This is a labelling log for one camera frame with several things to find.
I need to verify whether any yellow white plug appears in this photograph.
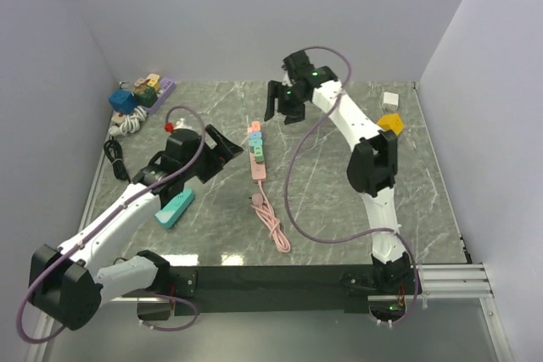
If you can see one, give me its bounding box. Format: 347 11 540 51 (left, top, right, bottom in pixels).
144 74 160 91

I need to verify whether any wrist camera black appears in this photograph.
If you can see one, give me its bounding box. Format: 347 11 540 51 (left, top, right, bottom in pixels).
282 50 315 81
162 128 201 167

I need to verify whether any black mounting base bar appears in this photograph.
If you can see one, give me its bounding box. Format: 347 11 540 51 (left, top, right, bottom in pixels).
118 266 425 323

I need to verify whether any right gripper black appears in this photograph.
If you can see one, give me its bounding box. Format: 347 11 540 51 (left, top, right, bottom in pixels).
262 81 306 126

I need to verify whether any yellow cube socket adapter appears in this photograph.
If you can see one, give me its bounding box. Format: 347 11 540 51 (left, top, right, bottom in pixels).
377 113 405 136

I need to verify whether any black coiled cable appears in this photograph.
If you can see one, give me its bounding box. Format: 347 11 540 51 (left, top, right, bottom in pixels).
104 137 133 183

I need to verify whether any white coiled cable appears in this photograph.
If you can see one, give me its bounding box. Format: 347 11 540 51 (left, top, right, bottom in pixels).
108 108 148 137

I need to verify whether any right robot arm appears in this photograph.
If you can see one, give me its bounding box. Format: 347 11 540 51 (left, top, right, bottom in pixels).
264 64 412 293

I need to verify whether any blue cube socket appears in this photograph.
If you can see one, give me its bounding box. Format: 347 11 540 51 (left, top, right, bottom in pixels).
109 88 137 115

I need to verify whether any aluminium rail frame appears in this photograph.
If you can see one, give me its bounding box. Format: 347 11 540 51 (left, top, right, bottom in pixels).
25 141 495 362

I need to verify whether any pink power strip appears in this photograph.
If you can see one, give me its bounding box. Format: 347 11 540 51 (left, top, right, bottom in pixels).
247 124 292 254

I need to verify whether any mint green plug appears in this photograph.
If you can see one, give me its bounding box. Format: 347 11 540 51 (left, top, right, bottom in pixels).
254 154 265 164

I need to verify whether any white plug adapter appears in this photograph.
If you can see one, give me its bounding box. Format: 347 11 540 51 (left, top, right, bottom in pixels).
381 92 400 112

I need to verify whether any teal power strip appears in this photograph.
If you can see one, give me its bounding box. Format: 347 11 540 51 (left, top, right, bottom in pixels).
154 188 194 230

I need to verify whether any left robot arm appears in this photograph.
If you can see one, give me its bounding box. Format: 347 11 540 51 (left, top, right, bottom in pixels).
27 125 243 331

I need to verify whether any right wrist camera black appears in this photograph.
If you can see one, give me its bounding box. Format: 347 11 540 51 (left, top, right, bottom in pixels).
282 50 315 81

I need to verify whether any purple power strip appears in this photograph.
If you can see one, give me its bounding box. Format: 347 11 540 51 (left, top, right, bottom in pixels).
145 77 176 115

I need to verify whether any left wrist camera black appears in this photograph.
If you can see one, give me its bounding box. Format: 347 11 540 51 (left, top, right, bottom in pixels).
162 128 201 167

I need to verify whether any light blue plug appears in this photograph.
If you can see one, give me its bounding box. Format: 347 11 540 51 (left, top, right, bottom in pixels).
249 131 262 140

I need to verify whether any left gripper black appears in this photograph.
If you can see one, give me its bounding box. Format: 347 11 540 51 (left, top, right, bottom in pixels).
182 125 243 183

